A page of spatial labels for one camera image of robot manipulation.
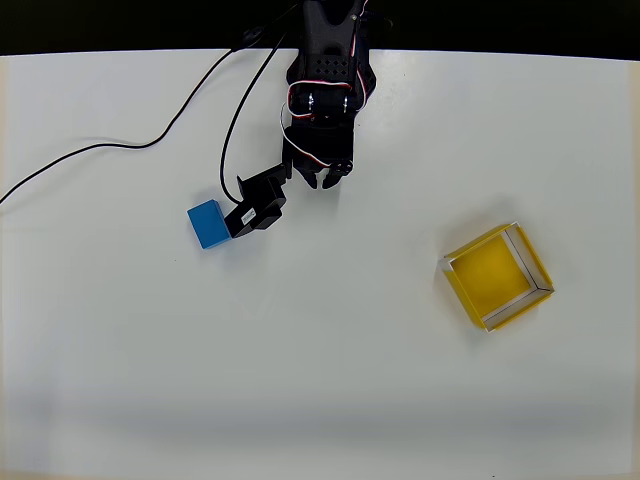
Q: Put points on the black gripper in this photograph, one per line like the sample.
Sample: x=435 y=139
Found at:
x=320 y=159

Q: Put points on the blue cube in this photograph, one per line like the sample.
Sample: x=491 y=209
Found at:
x=209 y=225

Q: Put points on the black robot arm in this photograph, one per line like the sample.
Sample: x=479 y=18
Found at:
x=325 y=55

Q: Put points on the yellow paper box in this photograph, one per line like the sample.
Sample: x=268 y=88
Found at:
x=492 y=272

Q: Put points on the black camera with white label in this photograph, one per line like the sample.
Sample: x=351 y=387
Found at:
x=255 y=210

